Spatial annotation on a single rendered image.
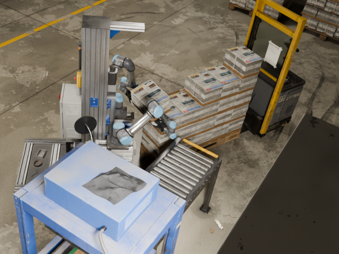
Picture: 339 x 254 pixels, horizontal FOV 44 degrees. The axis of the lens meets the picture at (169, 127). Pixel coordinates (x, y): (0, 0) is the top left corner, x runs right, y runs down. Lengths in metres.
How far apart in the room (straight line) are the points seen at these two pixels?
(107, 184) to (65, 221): 0.35
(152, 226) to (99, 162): 0.55
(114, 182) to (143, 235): 0.38
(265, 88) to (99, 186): 3.78
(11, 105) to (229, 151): 3.10
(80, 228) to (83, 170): 0.37
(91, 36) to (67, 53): 3.58
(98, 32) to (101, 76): 0.46
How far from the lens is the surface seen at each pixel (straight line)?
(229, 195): 5.24
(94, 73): 4.07
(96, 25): 3.88
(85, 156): 2.91
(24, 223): 3.14
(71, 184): 2.74
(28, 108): 6.22
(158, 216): 2.86
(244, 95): 5.56
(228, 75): 5.31
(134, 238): 2.74
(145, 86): 4.79
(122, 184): 2.72
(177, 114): 4.87
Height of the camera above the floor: 3.78
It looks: 39 degrees down
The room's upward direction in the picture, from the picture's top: 10 degrees clockwise
